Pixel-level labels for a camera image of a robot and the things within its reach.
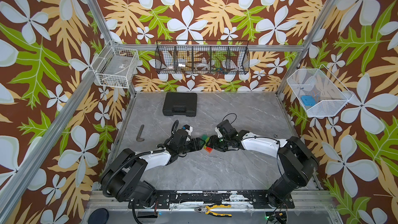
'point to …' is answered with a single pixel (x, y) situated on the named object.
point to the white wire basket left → (115, 66)
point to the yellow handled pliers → (205, 209)
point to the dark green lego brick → (204, 137)
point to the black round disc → (99, 216)
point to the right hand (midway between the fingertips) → (207, 145)
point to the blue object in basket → (308, 100)
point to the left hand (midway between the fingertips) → (202, 141)
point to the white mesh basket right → (318, 94)
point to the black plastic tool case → (180, 103)
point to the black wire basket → (202, 57)
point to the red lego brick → (209, 150)
